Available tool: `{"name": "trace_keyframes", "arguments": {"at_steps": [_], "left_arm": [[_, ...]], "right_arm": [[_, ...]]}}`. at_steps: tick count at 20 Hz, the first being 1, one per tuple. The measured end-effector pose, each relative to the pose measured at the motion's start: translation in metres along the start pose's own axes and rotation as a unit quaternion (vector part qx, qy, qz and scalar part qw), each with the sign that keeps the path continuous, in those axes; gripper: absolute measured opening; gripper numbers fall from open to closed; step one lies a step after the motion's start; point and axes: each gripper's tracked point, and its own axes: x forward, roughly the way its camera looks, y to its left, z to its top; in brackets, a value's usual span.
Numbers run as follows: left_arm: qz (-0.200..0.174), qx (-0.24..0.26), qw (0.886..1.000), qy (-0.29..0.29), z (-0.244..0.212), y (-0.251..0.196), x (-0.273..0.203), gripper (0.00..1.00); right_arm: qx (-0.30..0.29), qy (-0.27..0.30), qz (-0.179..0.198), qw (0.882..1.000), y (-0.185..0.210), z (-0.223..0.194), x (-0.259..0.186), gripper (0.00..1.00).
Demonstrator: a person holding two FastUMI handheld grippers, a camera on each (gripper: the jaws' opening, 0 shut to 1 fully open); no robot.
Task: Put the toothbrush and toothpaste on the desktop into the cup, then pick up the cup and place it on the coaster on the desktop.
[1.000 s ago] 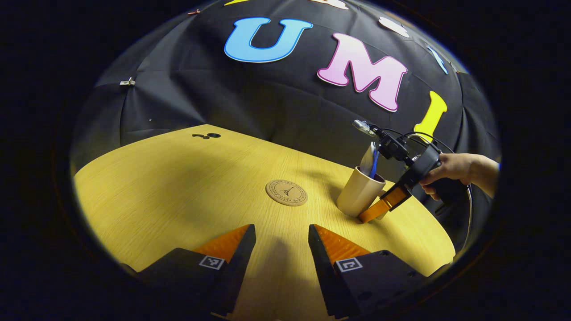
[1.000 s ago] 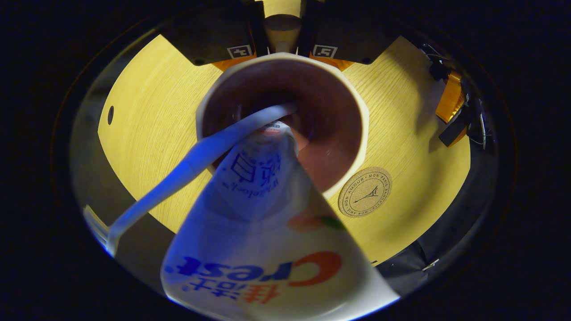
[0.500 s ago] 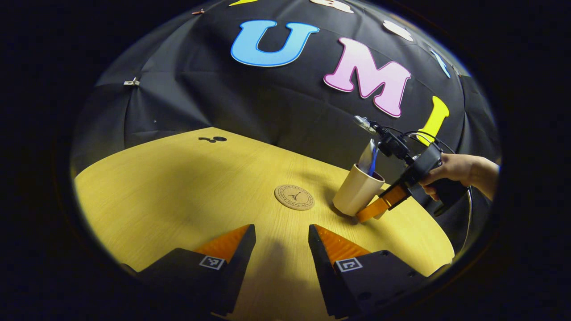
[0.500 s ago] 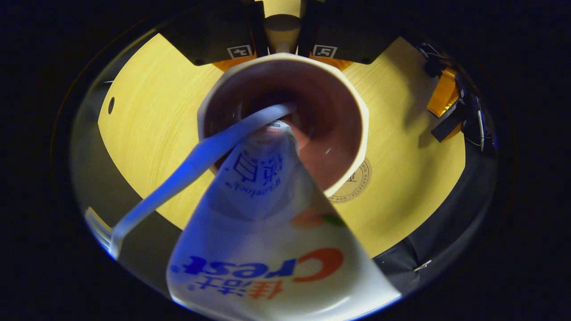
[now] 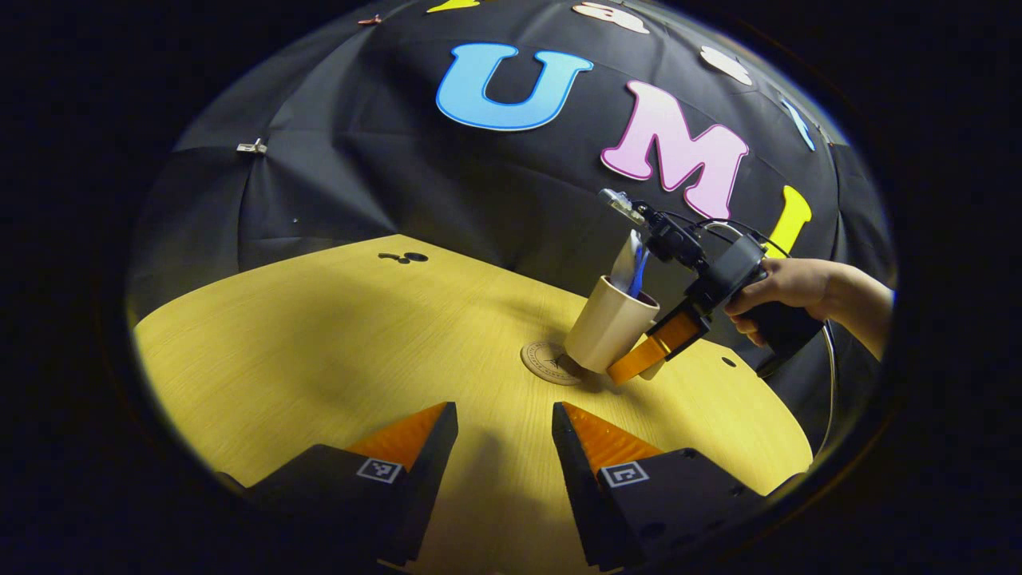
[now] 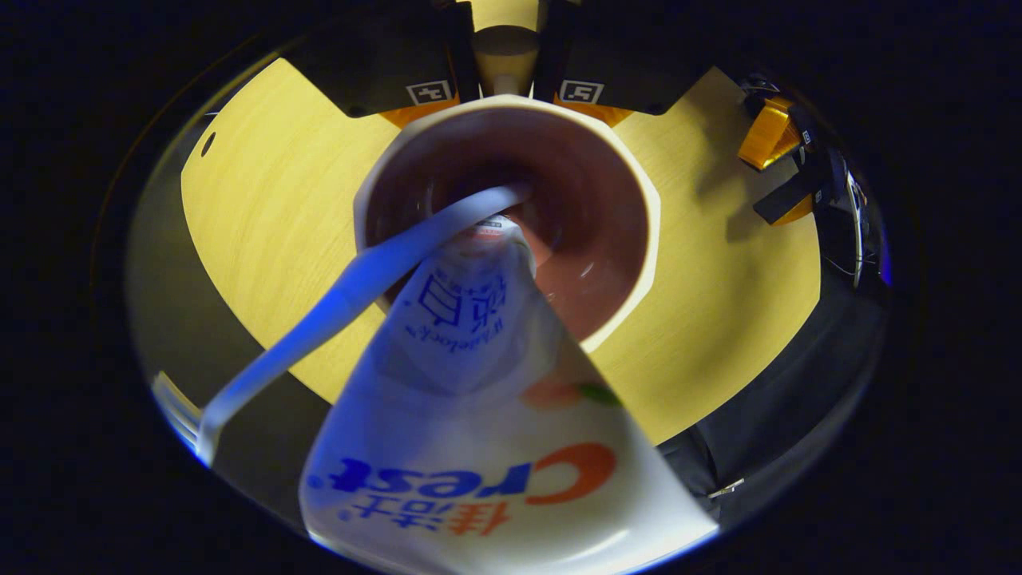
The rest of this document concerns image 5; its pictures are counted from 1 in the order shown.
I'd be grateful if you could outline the round wooden coaster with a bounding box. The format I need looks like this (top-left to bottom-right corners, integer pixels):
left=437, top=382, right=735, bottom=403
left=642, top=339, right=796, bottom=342
left=521, top=340, right=588, bottom=387

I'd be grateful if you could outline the black backdrop cloth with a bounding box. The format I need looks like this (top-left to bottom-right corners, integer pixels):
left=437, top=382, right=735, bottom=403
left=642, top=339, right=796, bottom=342
left=128, top=0, right=895, bottom=448

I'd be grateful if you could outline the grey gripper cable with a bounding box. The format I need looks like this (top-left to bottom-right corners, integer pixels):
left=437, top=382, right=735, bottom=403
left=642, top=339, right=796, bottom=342
left=808, top=323, right=839, bottom=464

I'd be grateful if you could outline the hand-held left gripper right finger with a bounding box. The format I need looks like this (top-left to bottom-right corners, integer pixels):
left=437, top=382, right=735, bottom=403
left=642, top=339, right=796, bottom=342
left=551, top=401, right=805, bottom=571

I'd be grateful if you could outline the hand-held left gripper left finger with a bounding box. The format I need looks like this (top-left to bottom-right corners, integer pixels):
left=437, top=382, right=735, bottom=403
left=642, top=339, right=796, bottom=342
left=214, top=401, right=460, bottom=565

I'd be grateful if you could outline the white toothpaste tube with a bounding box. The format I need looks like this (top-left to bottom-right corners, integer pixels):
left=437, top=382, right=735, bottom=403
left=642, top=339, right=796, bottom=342
left=610, top=230, right=644, bottom=293

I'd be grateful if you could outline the wooden desktop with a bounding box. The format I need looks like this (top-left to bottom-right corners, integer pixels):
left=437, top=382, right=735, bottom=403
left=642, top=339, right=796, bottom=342
left=132, top=234, right=815, bottom=575

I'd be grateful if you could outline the beige cup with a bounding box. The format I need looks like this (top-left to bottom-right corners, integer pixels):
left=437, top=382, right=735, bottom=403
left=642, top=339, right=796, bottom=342
left=564, top=276, right=665, bottom=382

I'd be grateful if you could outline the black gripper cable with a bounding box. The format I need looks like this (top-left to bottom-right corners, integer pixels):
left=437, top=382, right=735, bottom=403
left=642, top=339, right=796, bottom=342
left=659, top=209, right=793, bottom=258

